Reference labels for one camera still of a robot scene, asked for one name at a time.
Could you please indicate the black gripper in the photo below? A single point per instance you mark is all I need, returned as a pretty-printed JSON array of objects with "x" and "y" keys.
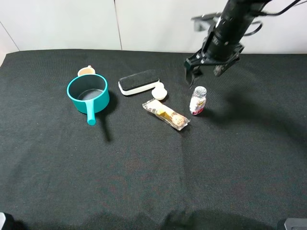
[{"x": 193, "y": 63}]

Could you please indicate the small clear candy bottle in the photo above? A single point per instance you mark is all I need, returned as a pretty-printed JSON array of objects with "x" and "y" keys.
[{"x": 198, "y": 100}]

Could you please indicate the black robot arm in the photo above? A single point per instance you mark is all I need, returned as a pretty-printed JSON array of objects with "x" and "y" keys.
[{"x": 221, "y": 47}]

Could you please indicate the grey robot base left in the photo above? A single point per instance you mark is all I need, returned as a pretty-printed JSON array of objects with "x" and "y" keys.
[{"x": 6, "y": 221}]

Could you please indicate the grey robot base right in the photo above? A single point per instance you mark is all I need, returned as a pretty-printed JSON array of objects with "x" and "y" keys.
[{"x": 292, "y": 224}]

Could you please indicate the white gourd-shaped object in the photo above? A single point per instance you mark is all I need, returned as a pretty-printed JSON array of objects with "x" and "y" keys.
[{"x": 159, "y": 92}]

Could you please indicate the clear wrapped snack packet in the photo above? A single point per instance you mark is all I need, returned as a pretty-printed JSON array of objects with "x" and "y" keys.
[{"x": 166, "y": 114}]

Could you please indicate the black and white eraser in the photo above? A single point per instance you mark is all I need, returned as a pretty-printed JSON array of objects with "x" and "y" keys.
[{"x": 138, "y": 82}]

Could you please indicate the black tablecloth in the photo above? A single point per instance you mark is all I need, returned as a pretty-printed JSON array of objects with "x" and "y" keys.
[{"x": 240, "y": 164}]

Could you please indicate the small beige cup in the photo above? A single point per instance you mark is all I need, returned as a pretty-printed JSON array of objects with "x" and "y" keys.
[{"x": 86, "y": 70}]

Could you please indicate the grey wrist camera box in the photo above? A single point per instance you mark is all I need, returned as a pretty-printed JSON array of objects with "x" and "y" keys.
[{"x": 205, "y": 21}]

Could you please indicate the teal saucepan with handle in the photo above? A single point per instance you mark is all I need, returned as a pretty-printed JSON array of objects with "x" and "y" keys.
[{"x": 89, "y": 94}]

